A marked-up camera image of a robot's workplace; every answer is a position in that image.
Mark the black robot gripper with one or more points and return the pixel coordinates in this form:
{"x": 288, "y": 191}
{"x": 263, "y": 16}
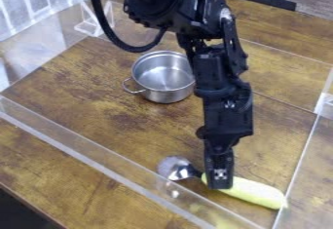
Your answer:
{"x": 227, "y": 107}

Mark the green handled metal spoon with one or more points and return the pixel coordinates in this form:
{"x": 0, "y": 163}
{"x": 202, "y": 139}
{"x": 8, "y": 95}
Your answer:
{"x": 176, "y": 168}

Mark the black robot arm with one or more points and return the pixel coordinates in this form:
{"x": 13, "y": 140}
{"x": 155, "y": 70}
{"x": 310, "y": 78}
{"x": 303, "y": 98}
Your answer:
{"x": 203, "y": 25}

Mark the small steel pot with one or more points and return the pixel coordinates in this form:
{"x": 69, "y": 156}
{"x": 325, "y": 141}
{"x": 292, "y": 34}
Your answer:
{"x": 160, "y": 77}

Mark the clear acrylic enclosure panel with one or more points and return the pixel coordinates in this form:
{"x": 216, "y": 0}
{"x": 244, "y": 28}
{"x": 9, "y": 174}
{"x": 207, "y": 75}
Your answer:
{"x": 177, "y": 199}

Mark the clear acrylic bracket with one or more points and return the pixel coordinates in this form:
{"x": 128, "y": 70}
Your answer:
{"x": 89, "y": 25}

